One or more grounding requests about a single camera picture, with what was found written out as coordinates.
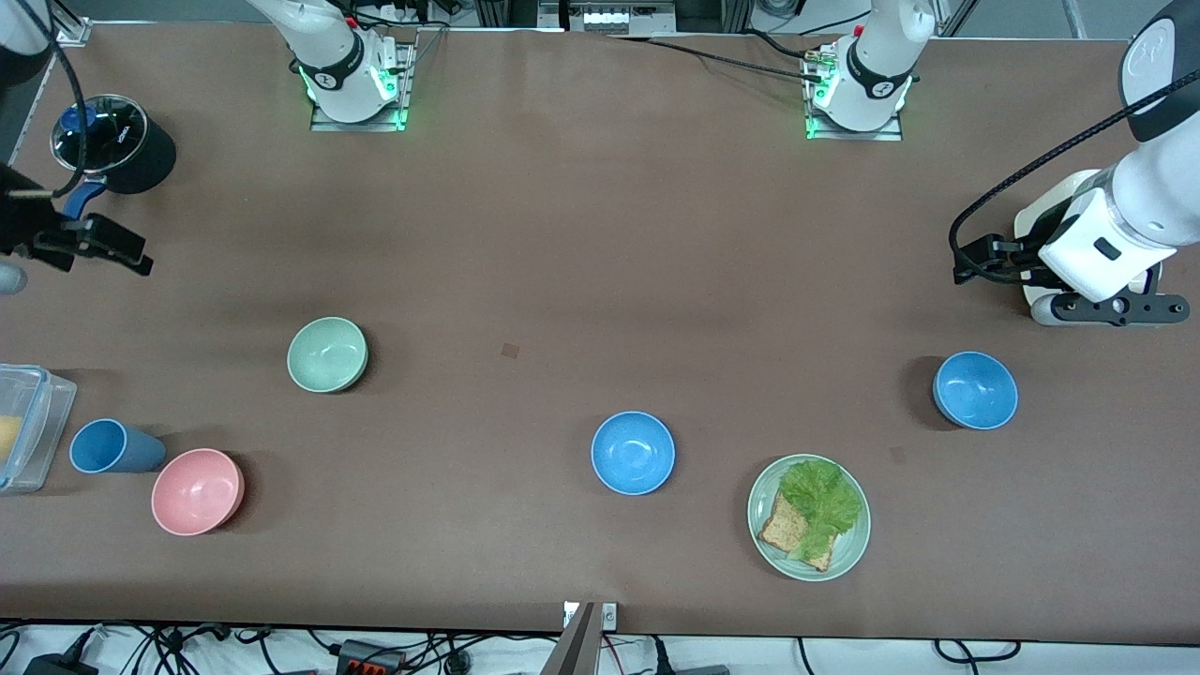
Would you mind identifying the light green plate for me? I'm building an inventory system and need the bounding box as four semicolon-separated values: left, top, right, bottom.
747;454;872;582

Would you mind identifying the green lettuce leaf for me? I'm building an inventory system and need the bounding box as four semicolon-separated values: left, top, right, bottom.
780;458;863;562

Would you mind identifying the brown bread slice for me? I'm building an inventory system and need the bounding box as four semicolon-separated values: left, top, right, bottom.
757;492;835;573

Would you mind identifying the grey camera mount bar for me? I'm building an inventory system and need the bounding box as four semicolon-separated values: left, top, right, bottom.
542;602;601;675

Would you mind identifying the blue bowl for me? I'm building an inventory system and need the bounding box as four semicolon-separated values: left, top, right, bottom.
591;412;676;496
933;352;1019;430

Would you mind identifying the black orange power strip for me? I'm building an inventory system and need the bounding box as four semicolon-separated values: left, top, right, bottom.
336;639;406;675

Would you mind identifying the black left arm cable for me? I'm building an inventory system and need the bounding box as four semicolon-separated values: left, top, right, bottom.
949;77;1200;285

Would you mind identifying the black braided cable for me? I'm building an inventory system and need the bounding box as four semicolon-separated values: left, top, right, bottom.
607;36;826;83

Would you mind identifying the clear plastic container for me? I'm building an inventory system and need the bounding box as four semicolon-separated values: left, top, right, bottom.
0;364;78;495

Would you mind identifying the light green bowl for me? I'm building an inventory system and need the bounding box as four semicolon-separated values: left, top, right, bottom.
287;317;369;394

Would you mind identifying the glass lid blue knob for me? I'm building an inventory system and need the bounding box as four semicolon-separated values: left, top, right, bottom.
50;94;149;174

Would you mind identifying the grey electrical box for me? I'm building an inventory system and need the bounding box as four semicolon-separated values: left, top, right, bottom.
539;0;676;34

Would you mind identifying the pink bowl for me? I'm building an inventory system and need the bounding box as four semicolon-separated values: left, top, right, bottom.
151;448;246;537

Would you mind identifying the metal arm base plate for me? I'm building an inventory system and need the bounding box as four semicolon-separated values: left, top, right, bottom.
804;45;904;142
309;39;415;132

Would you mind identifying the black pot blue handle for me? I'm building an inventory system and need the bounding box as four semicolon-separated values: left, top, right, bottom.
49;94;177;221

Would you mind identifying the blue cup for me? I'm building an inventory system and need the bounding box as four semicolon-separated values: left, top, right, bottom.
69;418;168;474

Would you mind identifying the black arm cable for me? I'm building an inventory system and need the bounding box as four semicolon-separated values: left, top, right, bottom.
28;0;91;200
949;77;1200;285

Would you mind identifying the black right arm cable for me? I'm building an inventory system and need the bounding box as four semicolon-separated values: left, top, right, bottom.
28;0;91;200

